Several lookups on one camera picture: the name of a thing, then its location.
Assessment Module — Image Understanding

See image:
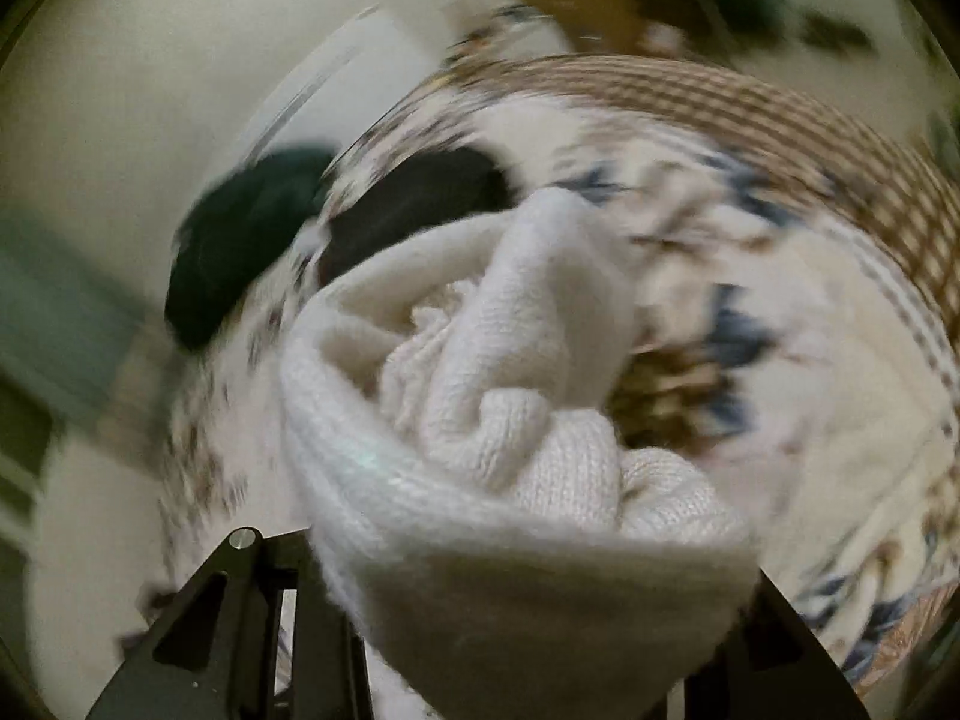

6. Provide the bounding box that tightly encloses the brown cardboard box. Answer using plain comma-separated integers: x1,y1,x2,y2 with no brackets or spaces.
517,0,721,61

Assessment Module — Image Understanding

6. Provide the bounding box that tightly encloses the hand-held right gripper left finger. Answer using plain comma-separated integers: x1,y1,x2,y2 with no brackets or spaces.
84,527,374,720

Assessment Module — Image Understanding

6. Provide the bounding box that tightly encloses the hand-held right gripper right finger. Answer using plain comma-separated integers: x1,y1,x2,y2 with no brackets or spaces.
667,570,871,720

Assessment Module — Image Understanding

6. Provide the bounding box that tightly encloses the floral checked blanket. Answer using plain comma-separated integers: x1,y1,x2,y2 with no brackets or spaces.
154,52,960,698

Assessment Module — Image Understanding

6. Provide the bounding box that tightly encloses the white knit sweater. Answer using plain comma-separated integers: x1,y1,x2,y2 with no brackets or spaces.
277,187,758,720

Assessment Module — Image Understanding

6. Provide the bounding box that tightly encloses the dark green garment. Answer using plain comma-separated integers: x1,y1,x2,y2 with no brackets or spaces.
165,146,338,352

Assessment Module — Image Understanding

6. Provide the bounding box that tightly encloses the black garment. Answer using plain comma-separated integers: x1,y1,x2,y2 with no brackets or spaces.
319,146,520,290

